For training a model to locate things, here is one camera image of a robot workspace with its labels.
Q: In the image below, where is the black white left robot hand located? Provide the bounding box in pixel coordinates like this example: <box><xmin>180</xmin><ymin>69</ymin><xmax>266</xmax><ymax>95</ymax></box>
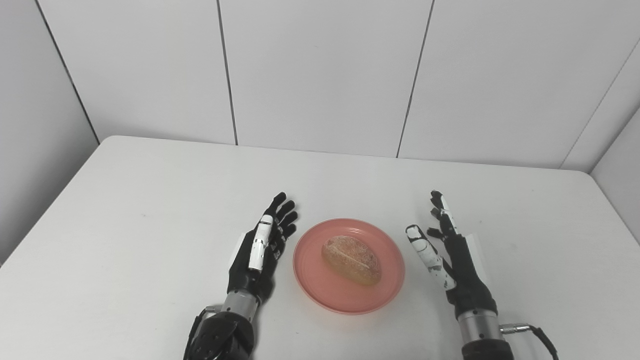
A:
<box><xmin>227</xmin><ymin>192</ymin><xmax>299</xmax><ymax>303</ymax></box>

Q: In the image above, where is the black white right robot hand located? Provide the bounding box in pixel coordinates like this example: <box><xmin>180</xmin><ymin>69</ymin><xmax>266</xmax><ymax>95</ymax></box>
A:
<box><xmin>405</xmin><ymin>190</ymin><xmax>499</xmax><ymax>319</ymax></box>

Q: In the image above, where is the pink round plate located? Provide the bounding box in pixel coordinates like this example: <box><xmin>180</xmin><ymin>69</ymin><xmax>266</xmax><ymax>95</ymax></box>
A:
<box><xmin>293</xmin><ymin>218</ymin><xmax>406</xmax><ymax>315</ymax></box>

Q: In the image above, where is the brown bread roll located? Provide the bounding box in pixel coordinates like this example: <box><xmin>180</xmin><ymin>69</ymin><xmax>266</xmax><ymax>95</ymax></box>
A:
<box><xmin>321</xmin><ymin>235</ymin><xmax>382</xmax><ymax>287</ymax></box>

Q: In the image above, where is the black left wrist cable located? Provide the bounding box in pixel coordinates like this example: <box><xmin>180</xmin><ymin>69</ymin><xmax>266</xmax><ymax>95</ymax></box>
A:
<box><xmin>182</xmin><ymin>306</ymin><xmax>222</xmax><ymax>360</ymax></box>

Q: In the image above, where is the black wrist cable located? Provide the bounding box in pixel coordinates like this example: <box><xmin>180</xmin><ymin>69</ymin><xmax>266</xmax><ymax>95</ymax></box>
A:
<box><xmin>182</xmin><ymin>306</ymin><xmax>222</xmax><ymax>360</ymax></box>
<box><xmin>500</xmin><ymin>323</ymin><xmax>560</xmax><ymax>360</ymax></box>

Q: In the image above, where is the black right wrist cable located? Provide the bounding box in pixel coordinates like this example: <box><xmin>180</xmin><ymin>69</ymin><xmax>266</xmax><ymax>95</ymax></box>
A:
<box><xmin>500</xmin><ymin>323</ymin><xmax>560</xmax><ymax>360</ymax></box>

